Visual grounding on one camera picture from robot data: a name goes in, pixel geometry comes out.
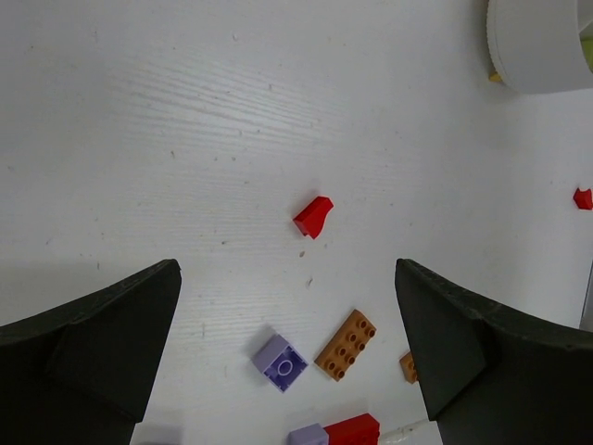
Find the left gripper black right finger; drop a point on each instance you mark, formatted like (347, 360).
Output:
(490, 374)

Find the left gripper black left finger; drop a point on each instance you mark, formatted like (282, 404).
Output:
(83, 372)

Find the light purple lego brick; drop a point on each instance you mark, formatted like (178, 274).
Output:
(280, 362)

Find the brown orange lego plate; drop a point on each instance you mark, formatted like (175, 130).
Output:
(408, 368)

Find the red rectangular lego brick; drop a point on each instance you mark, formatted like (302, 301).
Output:
(363, 429)

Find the pale lavender lego brick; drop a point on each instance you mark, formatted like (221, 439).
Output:
(313, 434)

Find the small red lego piece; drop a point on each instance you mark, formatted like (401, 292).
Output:
(310, 221)

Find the white round divided container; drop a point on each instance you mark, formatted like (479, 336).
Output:
(540, 46)

